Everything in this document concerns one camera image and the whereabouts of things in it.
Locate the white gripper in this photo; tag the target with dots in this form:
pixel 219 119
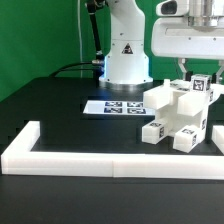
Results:
pixel 190 29

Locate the white tagged cube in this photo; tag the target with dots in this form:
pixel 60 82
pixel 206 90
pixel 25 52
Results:
pixel 200 83

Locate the white chair back frame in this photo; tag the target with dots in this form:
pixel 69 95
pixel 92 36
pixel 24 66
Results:
pixel 176 98

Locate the white chair seat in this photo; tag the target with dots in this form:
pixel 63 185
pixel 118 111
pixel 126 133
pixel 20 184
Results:
pixel 180 121

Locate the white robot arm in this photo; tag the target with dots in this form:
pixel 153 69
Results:
pixel 126 64

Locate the white part at right edge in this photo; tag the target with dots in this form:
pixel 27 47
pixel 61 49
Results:
pixel 218 136

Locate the white marker sheet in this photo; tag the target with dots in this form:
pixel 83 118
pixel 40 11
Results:
pixel 99 107

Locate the white U-shaped boundary frame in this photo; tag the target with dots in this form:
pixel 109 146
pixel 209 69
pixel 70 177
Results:
pixel 19 158

